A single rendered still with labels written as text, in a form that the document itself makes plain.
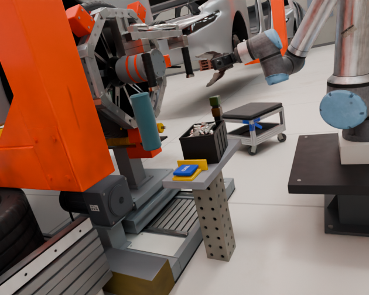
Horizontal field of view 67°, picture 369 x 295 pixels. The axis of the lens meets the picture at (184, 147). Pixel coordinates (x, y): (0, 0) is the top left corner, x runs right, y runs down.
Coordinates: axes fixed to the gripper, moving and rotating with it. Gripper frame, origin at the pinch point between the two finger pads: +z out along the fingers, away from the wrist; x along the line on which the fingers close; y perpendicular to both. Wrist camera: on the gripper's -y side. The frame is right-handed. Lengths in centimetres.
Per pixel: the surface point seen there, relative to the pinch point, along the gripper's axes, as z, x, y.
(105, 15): 22.5, 35.6, -22.3
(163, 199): 44, -57, -6
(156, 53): 12.4, 14.3, -10.5
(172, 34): 6.2, 21.0, -1.0
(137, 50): 8.3, 13.8, -30.5
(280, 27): 4, 50, 346
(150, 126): 21.4, -15.6, -22.7
